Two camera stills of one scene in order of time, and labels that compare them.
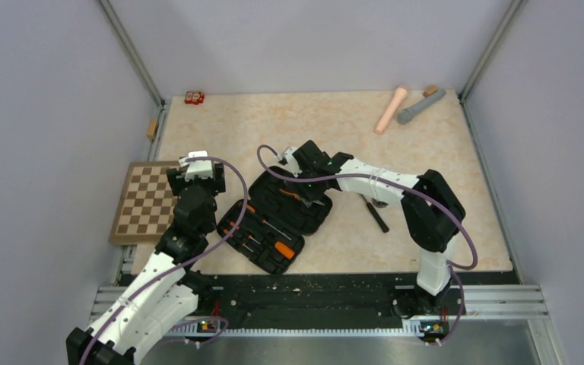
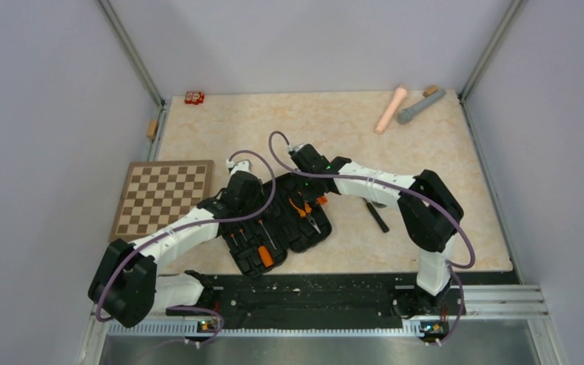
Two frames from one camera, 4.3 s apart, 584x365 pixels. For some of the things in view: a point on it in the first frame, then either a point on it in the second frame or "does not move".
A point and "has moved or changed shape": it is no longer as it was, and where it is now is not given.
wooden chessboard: [147, 205] does not move
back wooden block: [430, 90] does not move
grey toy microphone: [405, 115] does not move
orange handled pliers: [306, 202] -> [306, 214]
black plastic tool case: [275, 223] has moved or changed shape
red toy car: [195, 97] does not move
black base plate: [265, 301] does not move
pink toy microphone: [391, 110] does not move
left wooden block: [151, 128] does not move
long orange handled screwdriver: [284, 249] -> [265, 256]
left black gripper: [177, 179] -> [258, 192]
